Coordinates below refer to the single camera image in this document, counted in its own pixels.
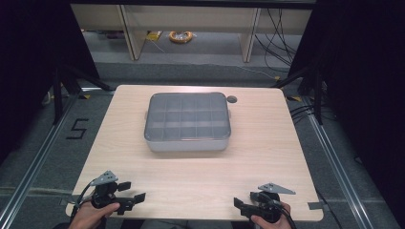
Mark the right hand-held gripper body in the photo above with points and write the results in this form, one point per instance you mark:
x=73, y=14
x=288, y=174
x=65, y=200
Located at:
x=269, y=206

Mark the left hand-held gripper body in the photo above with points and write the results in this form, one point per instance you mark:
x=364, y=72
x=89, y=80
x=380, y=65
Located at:
x=103, y=194

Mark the grey compartment storage box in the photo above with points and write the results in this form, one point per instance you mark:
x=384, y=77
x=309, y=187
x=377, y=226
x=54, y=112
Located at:
x=187, y=145
x=187, y=116

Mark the person's right hand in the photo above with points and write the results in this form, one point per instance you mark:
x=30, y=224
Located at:
x=272, y=224

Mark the person's left hand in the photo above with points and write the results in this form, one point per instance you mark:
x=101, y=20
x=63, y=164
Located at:
x=90, y=216

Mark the grey tape strip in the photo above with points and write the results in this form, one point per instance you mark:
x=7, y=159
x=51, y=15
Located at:
x=315, y=205

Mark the black metal stand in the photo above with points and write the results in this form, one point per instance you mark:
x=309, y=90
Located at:
x=59, y=95
x=316, y=95

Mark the dark curtain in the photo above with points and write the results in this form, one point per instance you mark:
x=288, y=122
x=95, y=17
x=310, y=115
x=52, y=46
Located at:
x=28, y=63
x=366, y=79

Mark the yellow packet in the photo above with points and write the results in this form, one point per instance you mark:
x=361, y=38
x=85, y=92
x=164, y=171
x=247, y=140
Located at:
x=153, y=36

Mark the light wooden shelf unit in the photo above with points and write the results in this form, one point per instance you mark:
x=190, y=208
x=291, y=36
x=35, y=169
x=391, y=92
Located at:
x=133, y=31

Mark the aluminium floor rail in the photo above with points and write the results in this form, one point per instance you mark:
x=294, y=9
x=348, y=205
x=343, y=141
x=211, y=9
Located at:
x=337, y=171
x=35, y=165

